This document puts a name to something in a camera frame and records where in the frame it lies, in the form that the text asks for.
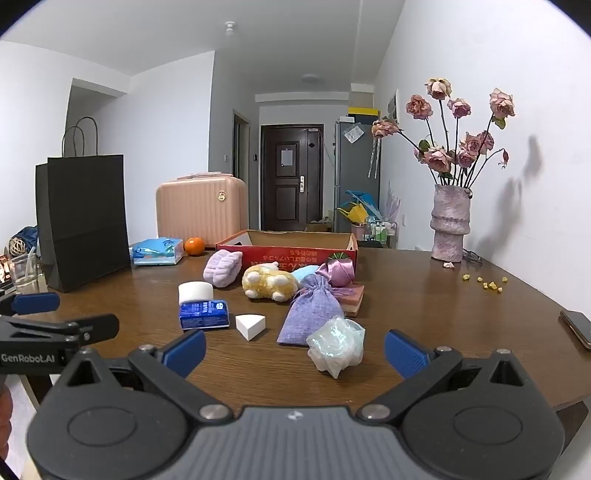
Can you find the round ceiling light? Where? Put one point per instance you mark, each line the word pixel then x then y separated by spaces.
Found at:
pixel 311 79

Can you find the trolley with bottles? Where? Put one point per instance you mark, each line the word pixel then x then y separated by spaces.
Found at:
pixel 381 233

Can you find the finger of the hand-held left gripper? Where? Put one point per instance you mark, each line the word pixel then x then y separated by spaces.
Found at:
pixel 37 302
pixel 99 325

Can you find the lavender fluffy hair band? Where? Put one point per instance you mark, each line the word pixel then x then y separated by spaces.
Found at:
pixel 221 270

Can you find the clear glass cup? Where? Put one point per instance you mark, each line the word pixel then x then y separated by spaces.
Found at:
pixel 25 277

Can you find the black smartphone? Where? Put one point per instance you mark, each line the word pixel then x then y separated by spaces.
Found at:
pixel 577 325

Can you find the clear folded umbrella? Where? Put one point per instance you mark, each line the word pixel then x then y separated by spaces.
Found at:
pixel 375 157

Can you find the pink textured vase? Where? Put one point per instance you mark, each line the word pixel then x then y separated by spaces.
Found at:
pixel 450 221

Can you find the scattered yellow crumbs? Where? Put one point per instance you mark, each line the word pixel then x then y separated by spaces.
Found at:
pixel 466 277

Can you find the pink satin bow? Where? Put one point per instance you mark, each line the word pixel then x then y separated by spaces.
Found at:
pixel 339 272

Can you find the dark side door frame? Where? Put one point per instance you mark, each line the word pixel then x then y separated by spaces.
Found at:
pixel 240 147

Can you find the brown cardboard floor box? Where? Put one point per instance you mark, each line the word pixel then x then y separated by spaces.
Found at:
pixel 318 227

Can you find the light blue soft pad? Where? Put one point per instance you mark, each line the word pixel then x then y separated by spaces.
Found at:
pixel 304 273

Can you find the yellow white plush toy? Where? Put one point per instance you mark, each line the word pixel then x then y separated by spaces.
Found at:
pixel 268 281

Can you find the grey refrigerator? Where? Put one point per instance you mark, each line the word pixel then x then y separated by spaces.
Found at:
pixel 351 175

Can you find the blue facial tissue pack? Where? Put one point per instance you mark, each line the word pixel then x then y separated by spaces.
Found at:
pixel 154 251

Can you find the pink box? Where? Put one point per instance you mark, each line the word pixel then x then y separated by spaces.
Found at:
pixel 353 300

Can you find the blue folding stool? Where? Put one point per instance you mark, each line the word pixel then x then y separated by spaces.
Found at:
pixel 364 198

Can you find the rattan ball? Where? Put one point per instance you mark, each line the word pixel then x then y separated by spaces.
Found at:
pixel 18 246

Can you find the white wedge sponge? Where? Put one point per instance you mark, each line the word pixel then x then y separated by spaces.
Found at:
pixel 249 325

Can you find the yellow black box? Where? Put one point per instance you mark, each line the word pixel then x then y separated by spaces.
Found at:
pixel 362 110

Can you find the purple feather decoration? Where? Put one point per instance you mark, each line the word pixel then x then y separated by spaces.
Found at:
pixel 393 203

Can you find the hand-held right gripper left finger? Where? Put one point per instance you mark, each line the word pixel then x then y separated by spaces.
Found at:
pixel 187 353

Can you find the red orange cardboard box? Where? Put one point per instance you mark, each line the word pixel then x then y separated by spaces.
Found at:
pixel 277 254

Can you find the pink bucket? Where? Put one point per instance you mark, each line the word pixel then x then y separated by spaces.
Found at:
pixel 358 230

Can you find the orange fruit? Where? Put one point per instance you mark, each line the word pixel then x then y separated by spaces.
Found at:
pixel 194 246

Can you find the black paper bag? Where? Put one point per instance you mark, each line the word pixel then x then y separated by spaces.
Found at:
pixel 83 221

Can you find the pink ribbed suitcase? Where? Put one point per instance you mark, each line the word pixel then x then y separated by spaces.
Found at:
pixel 198 212

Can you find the clear plastic bag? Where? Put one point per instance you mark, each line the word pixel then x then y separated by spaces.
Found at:
pixel 334 346

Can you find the dried pink roses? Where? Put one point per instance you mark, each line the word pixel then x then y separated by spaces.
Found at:
pixel 436 159

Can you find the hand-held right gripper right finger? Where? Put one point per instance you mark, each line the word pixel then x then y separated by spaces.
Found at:
pixel 406 353

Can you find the white round sponge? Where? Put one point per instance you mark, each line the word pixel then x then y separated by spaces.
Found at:
pixel 196 291

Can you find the dark brown entrance door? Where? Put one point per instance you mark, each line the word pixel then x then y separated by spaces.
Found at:
pixel 291 194

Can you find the white ceiling lamp holder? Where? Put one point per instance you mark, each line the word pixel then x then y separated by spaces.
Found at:
pixel 229 28

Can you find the eyeglasses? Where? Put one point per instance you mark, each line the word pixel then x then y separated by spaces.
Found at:
pixel 474 259

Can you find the blue tissue packet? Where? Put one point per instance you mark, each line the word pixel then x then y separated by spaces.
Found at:
pixel 203 314

